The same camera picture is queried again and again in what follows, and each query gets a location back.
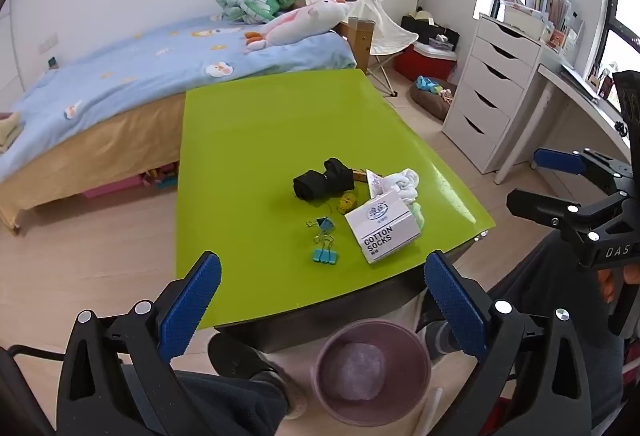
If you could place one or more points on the white socks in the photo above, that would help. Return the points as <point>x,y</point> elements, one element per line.
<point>405,183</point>

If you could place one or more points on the white sock box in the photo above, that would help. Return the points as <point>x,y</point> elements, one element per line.
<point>380,231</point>

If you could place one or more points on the white desk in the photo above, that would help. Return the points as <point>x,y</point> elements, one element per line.
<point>560,88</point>

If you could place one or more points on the red storage box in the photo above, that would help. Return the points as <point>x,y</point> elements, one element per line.
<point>410,65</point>

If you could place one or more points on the cream hat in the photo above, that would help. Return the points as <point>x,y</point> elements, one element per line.
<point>422,17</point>

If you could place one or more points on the black chair base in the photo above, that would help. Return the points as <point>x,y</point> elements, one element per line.
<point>35,352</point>

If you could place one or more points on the light blue printed blanket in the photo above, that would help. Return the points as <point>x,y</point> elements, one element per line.
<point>125,65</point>

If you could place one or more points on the white wall socket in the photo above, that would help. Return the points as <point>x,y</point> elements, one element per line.
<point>48,43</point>

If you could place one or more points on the pink storage box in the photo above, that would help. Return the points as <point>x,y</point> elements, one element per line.
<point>115,188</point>

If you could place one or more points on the clear plastic bag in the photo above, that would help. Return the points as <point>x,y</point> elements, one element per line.
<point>357,371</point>

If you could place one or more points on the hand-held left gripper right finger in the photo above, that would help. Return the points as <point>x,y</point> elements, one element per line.
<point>455,306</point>

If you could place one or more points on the white drawer unit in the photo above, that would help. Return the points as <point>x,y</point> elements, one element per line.
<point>480,105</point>

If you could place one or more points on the blue binder clip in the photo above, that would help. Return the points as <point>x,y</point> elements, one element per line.
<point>325,224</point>

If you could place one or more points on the pink printed packet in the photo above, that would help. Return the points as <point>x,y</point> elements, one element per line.
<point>374,183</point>

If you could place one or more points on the teal binder clip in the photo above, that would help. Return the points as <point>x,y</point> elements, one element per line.
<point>319,257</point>
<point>332,258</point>

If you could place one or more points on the folded beige towel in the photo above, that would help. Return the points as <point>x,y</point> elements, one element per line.
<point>9,130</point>

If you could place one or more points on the person's left leg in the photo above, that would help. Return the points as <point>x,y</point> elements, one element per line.
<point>235,406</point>

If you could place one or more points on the teal toy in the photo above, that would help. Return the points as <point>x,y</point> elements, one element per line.
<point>427,83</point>

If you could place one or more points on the green plush toy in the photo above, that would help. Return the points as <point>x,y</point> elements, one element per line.
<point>255,3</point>

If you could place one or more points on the wooden clothespin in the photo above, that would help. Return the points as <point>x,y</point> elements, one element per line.
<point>361,176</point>

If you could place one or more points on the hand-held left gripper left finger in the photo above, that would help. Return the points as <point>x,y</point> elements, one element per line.
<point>192,306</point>

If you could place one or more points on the brown basket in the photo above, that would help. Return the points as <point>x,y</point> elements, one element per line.
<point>425,100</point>

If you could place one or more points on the person's right hand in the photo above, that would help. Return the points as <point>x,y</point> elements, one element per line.
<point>608,286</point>

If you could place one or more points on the mauve trash bin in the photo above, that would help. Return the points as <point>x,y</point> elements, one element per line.
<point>410,366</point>

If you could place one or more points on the small yellow knitted item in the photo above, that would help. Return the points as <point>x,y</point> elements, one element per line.
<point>347,203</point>

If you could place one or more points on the black slipper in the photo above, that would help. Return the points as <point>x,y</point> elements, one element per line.
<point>235,356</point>

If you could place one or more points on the white folding chair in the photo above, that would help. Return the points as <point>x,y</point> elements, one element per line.
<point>385,33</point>

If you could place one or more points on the bed with blue sheet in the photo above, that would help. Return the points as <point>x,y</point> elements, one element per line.
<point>100,155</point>

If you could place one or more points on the row of books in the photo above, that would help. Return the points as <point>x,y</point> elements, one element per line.
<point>540,0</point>

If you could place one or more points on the black socks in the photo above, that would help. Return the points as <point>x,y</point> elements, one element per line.
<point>320,183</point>

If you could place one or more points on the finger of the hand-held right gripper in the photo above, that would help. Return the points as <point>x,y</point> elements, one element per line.
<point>535,208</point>
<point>555,160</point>

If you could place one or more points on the green table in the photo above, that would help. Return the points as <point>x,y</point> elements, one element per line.
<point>280,125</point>

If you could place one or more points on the black bag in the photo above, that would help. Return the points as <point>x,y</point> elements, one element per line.
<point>425,34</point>

